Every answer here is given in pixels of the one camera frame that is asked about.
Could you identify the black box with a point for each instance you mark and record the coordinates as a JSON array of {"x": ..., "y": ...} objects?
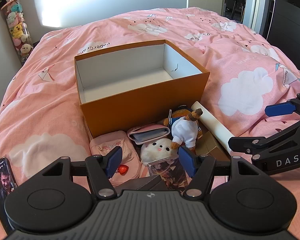
[{"x": 150, "y": 183}]

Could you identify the bear plush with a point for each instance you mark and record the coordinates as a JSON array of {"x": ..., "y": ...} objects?
[{"x": 185, "y": 130}]

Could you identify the clear tube of plush toys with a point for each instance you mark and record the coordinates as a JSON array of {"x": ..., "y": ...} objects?
[{"x": 17, "y": 30}]

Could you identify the dark wardrobe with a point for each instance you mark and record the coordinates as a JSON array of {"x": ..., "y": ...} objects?
[{"x": 290, "y": 17}]

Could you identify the pink cloud printed blanket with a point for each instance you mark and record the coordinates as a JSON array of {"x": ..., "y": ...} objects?
[{"x": 65, "y": 105}]

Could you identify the white tube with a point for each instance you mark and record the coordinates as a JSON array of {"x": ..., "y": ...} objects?
[{"x": 215, "y": 122}]

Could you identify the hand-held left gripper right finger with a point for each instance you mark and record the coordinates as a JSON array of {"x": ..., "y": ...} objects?
[{"x": 186, "y": 160}]

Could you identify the pink cloth pouch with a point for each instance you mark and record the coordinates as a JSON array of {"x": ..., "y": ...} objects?
[{"x": 102, "y": 145}]

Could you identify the red heart charm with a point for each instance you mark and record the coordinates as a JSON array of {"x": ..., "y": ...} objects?
[{"x": 122, "y": 170}]

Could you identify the white fluffy plush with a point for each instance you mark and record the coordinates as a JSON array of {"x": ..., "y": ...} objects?
[{"x": 157, "y": 150}]

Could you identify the dark chair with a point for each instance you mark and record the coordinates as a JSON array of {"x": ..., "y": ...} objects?
[{"x": 238, "y": 6}]

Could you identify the black smartphone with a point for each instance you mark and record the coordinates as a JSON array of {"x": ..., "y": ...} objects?
[{"x": 2, "y": 180}]

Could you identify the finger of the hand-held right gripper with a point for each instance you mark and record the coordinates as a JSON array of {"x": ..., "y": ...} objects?
[
  {"x": 242, "y": 143},
  {"x": 277, "y": 109}
]

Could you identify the pink wallet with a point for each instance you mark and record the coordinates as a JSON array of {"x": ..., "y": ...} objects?
[{"x": 150, "y": 135}]

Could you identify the orange cardboard box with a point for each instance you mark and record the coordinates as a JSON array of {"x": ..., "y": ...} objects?
[{"x": 140, "y": 110}]

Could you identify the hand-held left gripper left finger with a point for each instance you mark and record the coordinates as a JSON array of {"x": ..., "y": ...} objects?
[{"x": 115, "y": 156}]

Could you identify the picture printed card case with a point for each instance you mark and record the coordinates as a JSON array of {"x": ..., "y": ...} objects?
[{"x": 170, "y": 173}]

